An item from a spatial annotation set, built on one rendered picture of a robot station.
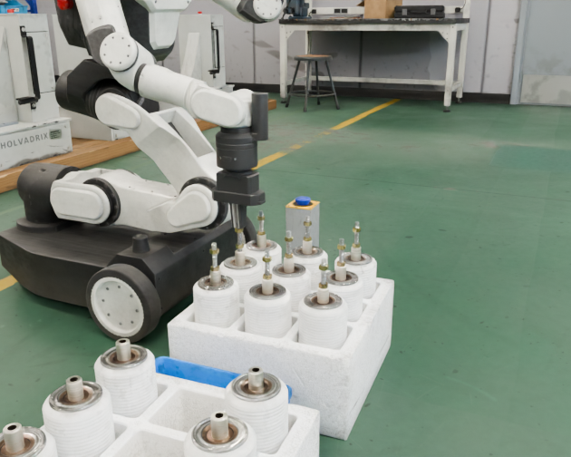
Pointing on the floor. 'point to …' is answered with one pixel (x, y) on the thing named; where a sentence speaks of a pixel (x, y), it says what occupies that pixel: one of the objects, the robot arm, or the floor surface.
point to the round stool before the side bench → (308, 79)
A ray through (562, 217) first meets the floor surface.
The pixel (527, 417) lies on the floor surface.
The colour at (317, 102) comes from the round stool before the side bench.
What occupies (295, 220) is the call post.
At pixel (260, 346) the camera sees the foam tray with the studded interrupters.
